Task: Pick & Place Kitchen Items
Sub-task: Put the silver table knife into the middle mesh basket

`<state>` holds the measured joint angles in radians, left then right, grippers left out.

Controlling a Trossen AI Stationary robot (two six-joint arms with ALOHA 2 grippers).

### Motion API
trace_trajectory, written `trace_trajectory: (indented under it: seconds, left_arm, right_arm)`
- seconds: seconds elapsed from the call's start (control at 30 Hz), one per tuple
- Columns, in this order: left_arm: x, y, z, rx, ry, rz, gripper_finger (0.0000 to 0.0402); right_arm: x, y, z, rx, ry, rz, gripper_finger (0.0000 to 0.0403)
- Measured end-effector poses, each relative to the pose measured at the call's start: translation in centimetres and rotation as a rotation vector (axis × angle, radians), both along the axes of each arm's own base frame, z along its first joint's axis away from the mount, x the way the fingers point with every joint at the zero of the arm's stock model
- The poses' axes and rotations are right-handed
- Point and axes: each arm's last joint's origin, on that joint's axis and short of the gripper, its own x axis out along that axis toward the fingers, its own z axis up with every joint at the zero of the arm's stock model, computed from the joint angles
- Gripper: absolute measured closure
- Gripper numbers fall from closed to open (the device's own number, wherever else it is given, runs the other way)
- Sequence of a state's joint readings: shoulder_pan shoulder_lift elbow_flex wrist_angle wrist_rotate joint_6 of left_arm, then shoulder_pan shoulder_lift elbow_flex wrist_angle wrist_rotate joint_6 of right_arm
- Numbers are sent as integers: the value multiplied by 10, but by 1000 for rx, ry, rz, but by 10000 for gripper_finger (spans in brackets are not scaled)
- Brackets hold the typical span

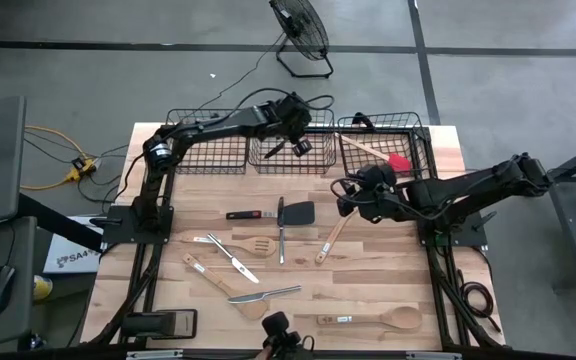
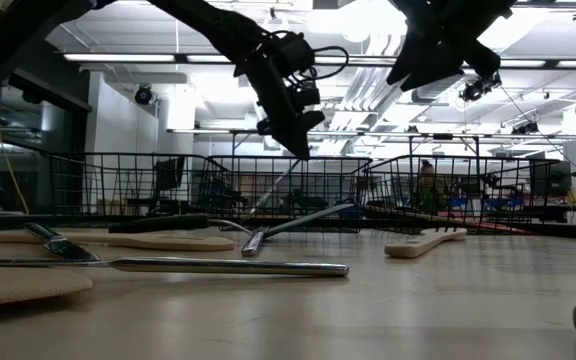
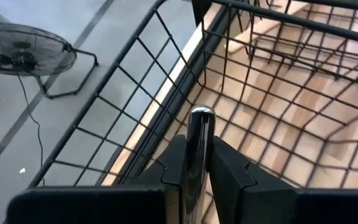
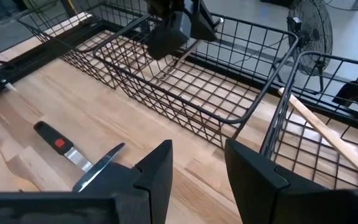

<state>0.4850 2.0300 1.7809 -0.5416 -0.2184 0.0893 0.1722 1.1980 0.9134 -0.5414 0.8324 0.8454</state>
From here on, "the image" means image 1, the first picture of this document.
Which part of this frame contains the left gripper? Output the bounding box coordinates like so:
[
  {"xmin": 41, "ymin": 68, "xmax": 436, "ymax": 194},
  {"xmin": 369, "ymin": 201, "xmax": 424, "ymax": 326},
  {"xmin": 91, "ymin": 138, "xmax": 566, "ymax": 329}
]
[{"xmin": 260, "ymin": 92, "xmax": 314, "ymax": 161}]

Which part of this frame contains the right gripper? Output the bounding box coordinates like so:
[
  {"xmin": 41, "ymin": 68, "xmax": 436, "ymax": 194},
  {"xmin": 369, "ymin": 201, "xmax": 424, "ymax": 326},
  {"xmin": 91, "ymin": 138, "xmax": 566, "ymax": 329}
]
[{"xmin": 337, "ymin": 163, "xmax": 400, "ymax": 225}]

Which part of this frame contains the wooden forked spatula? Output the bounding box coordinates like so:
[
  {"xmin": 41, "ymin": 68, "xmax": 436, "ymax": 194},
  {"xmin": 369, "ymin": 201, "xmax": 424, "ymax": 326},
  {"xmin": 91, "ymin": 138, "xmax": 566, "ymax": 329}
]
[{"xmin": 314, "ymin": 207, "xmax": 360, "ymax": 265}]

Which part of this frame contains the black spatula red-black handle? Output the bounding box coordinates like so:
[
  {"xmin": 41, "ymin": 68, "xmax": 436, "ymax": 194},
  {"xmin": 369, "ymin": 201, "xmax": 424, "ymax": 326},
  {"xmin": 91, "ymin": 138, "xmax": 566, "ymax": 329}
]
[{"xmin": 225, "ymin": 200, "xmax": 316, "ymax": 227}]

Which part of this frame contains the red silicone spatula wooden handle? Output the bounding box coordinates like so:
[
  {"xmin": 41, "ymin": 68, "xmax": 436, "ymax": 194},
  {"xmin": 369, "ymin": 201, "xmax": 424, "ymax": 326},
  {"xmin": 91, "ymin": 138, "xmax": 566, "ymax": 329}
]
[{"xmin": 335, "ymin": 132, "xmax": 413, "ymax": 174}]

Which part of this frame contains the silver table knife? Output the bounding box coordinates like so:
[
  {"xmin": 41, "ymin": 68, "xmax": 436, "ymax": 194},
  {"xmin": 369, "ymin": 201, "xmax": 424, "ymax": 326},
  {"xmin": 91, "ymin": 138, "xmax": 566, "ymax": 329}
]
[
  {"xmin": 276, "ymin": 196, "xmax": 286, "ymax": 265},
  {"xmin": 206, "ymin": 232, "xmax": 261, "ymax": 285},
  {"xmin": 227, "ymin": 285, "xmax": 303, "ymax": 305}
]

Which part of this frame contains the wooden spoon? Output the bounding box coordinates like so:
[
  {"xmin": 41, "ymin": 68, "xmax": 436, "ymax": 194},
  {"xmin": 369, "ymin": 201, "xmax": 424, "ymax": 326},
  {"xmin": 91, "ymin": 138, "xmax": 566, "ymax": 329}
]
[{"xmin": 316, "ymin": 306, "xmax": 424, "ymax": 331}]

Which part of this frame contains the wooden turner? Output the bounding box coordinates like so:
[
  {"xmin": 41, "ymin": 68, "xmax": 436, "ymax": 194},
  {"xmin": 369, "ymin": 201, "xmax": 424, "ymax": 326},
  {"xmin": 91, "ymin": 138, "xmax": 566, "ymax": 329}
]
[{"xmin": 181, "ymin": 252, "xmax": 270, "ymax": 322}]

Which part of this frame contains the black clamp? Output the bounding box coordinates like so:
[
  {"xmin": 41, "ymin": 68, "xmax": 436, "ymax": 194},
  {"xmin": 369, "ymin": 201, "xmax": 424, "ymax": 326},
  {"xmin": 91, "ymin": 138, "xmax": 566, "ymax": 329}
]
[{"xmin": 351, "ymin": 111, "xmax": 377, "ymax": 132}]

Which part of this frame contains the wooden slotted spatula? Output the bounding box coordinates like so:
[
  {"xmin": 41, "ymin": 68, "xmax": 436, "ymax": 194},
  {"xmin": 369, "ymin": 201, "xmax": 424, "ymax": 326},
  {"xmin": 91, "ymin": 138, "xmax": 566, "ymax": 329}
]
[{"xmin": 181, "ymin": 234, "xmax": 278, "ymax": 259}]

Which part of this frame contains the black floor fan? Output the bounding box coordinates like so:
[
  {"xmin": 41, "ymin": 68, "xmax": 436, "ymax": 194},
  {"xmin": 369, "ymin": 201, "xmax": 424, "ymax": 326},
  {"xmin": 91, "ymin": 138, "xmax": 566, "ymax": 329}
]
[{"xmin": 268, "ymin": 0, "xmax": 335, "ymax": 80}]

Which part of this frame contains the black round-headed device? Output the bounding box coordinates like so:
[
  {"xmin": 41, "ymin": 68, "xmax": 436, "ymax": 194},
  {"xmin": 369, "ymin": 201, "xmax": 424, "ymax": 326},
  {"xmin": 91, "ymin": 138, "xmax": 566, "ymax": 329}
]
[{"xmin": 260, "ymin": 311, "xmax": 315, "ymax": 360}]

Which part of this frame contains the yellow power splitter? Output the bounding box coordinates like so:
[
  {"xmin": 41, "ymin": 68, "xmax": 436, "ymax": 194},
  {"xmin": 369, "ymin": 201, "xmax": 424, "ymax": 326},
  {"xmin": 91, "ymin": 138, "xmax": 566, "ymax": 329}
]
[{"xmin": 65, "ymin": 156, "xmax": 98, "ymax": 184}]

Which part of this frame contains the black rectangular device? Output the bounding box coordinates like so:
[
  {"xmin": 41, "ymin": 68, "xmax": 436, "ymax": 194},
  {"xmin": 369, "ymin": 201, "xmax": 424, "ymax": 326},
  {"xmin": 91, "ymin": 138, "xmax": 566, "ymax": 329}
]
[{"xmin": 120, "ymin": 308, "xmax": 199, "ymax": 341}]

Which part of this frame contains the black diagonal bar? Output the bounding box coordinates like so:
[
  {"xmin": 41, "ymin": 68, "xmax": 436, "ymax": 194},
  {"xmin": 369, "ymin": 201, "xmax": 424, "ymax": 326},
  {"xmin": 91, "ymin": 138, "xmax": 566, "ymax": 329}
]
[{"xmin": 16, "ymin": 192, "xmax": 105, "ymax": 253}]

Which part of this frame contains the white cardboard box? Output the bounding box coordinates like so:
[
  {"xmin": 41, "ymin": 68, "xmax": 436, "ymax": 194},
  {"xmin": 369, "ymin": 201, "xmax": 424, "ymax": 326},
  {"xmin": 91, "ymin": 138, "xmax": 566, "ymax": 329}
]
[{"xmin": 42, "ymin": 215, "xmax": 105, "ymax": 276}]

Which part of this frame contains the small yellow object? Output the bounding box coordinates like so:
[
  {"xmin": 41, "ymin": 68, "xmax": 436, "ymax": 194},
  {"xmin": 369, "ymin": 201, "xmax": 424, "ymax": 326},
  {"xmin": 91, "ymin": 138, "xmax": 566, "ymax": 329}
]
[{"xmin": 32, "ymin": 274, "xmax": 54, "ymax": 302}]

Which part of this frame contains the dark grey desk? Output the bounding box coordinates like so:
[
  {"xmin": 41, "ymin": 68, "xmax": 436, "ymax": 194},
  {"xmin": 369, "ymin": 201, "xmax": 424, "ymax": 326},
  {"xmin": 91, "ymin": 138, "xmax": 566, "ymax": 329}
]
[{"xmin": 0, "ymin": 215, "xmax": 38, "ymax": 354}]

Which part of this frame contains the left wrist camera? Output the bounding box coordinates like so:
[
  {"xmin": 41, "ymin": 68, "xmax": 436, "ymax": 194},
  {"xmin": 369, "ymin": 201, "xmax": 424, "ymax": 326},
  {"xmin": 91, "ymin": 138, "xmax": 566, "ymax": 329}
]
[{"xmin": 291, "ymin": 137, "xmax": 315, "ymax": 159}]

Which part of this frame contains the black wire basket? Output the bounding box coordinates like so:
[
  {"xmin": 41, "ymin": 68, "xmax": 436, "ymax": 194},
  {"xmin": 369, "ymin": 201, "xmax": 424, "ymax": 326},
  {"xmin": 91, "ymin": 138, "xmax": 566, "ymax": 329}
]
[
  {"xmin": 165, "ymin": 108, "xmax": 249, "ymax": 176},
  {"xmin": 336, "ymin": 111, "xmax": 432, "ymax": 182},
  {"xmin": 247, "ymin": 108, "xmax": 338, "ymax": 176}
]

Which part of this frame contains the black fan cable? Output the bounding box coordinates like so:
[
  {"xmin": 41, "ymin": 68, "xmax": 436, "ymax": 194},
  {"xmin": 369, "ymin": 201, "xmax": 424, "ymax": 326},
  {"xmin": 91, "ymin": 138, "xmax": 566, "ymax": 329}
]
[{"xmin": 180, "ymin": 32, "xmax": 289, "ymax": 124}]

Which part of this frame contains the black metal frame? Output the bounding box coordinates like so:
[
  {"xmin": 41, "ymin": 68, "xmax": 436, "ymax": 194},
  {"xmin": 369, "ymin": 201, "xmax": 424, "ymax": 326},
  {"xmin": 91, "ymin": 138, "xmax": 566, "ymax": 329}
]
[{"xmin": 80, "ymin": 122, "xmax": 509, "ymax": 360}]

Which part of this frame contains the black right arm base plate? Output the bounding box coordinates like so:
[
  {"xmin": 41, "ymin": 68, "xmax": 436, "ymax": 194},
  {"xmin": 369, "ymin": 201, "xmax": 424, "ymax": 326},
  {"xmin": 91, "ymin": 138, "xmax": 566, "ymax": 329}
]
[{"xmin": 417, "ymin": 209, "xmax": 489, "ymax": 249}]

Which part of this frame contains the coiled black cable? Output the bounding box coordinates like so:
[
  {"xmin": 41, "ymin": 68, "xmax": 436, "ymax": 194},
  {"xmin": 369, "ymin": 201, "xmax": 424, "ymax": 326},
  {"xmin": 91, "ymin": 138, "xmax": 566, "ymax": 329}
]
[{"xmin": 455, "ymin": 249, "xmax": 503, "ymax": 335}]

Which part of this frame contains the silver bracket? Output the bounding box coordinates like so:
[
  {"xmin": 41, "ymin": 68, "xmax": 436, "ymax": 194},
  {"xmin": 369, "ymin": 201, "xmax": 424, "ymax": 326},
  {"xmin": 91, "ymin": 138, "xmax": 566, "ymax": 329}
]
[
  {"xmin": 126, "ymin": 349, "xmax": 185, "ymax": 360},
  {"xmin": 405, "ymin": 351, "xmax": 463, "ymax": 360}
]

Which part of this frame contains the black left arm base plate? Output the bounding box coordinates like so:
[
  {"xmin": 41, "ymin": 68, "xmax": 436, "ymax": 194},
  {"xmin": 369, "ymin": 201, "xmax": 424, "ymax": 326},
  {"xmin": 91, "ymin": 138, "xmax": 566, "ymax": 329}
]
[{"xmin": 101, "ymin": 204, "xmax": 175, "ymax": 246}]

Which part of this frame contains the yellow extension cable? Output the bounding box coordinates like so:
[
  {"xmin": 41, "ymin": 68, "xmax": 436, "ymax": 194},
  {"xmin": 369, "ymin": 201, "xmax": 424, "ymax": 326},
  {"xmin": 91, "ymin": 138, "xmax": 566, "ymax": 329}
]
[{"xmin": 0, "ymin": 89, "xmax": 100, "ymax": 192}]

